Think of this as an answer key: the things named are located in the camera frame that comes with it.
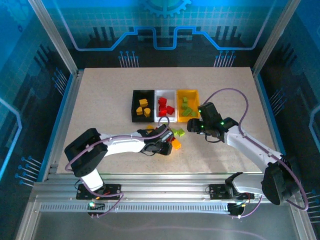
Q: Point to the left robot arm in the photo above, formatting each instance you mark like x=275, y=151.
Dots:
x=120, y=145

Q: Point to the grey metal tray panel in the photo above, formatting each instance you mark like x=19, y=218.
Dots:
x=160, y=225

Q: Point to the long green lego brick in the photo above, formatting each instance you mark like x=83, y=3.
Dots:
x=187, y=111

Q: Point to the yellow plastic bin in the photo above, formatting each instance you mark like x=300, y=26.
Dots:
x=192, y=96

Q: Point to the red lego brick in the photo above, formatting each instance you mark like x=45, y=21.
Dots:
x=162, y=113
x=162, y=107
x=170, y=110
x=172, y=139
x=162, y=100

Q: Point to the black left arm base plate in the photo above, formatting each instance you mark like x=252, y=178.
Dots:
x=113, y=191

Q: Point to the black plastic bin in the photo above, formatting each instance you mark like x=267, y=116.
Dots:
x=150, y=96

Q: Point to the yellow lego brick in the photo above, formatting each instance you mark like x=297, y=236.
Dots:
x=176, y=144
x=147, y=112
x=139, y=110
x=143, y=101
x=150, y=127

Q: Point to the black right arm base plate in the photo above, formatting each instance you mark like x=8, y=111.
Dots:
x=217, y=191

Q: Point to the table side rail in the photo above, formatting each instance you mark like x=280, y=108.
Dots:
x=265, y=110
x=67, y=110

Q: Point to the white plastic bin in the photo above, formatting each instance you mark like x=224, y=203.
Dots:
x=171, y=96

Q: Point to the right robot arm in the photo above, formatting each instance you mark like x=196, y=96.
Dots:
x=250, y=147

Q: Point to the aluminium mounting rail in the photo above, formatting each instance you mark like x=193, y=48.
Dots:
x=162, y=187

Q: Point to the aluminium frame post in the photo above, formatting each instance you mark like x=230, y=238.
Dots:
x=277, y=35
x=52, y=37

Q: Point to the small controller board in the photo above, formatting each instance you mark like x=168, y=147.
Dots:
x=96, y=206
x=236, y=208

